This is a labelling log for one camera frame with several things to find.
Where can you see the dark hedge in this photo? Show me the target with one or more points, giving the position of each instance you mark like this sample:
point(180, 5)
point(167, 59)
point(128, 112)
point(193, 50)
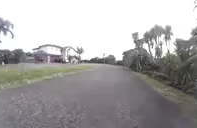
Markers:
point(16, 56)

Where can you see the distant line of trees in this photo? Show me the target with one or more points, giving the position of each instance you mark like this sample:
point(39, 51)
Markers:
point(110, 60)

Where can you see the grass verge with weeds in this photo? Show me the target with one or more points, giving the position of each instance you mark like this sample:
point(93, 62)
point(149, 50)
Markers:
point(167, 90)

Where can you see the row of palm-like trees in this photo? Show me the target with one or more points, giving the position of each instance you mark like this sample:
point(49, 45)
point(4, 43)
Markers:
point(186, 63)

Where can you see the white house with red base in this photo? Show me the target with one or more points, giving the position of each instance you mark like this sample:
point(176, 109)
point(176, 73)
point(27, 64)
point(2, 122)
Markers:
point(49, 52)

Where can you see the grass strip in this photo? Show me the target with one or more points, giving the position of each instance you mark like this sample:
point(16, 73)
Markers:
point(16, 76)

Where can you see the tall palm tree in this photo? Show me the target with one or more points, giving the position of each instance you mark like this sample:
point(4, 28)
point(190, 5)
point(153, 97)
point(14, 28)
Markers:
point(0, 26)

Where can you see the pole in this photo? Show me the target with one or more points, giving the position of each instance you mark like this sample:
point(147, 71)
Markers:
point(103, 58)

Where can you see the small palm tree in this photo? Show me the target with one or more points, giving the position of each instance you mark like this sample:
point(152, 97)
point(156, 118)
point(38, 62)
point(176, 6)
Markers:
point(80, 50)

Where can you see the grey asphalt road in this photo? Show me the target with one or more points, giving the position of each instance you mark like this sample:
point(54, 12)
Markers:
point(99, 96)

